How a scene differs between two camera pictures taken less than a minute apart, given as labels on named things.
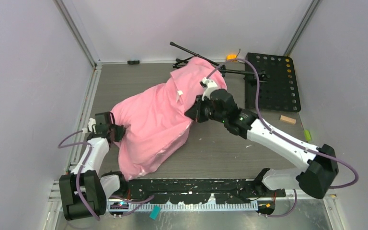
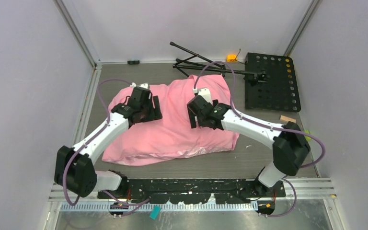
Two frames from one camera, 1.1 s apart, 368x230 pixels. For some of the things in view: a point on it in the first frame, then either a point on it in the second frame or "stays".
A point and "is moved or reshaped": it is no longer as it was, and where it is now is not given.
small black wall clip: [133, 62] stays
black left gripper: [120, 132] -> [155, 114]
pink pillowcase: [155, 125] is moved or reshaped
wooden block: [287, 119] stays
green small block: [307, 135] stays
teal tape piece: [155, 212] stays
